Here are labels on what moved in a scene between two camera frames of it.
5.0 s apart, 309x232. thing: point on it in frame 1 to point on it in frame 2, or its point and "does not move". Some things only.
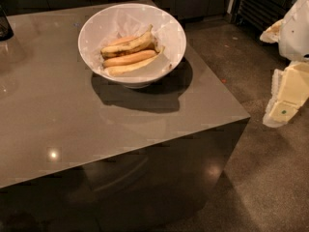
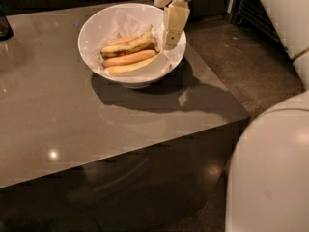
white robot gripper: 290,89 to 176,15
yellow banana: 123,69 does not move
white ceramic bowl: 128,18 does not move
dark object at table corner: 6,30 does not move
